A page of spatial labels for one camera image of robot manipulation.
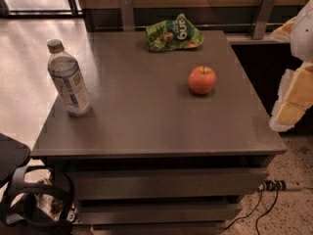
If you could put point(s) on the grey drawer cabinet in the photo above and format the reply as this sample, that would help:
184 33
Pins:
152 157

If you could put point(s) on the metal bracket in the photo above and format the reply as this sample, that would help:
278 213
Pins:
127 14
261 20

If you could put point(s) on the white power strip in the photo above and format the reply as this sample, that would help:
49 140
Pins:
279 185

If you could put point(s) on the black office chair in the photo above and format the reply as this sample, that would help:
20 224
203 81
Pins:
32 208

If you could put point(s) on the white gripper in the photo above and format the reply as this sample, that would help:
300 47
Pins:
303 33

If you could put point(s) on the clear blue-label plastic bottle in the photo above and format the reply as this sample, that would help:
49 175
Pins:
68 80

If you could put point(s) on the left metal bracket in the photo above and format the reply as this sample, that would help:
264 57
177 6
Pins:
127 14

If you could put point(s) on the red apple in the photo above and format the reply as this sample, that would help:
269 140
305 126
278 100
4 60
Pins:
202 80

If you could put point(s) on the green rice chip bag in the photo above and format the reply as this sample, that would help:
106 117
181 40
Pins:
173 35

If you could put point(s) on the right metal bracket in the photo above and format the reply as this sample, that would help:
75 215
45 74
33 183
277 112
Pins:
261 20

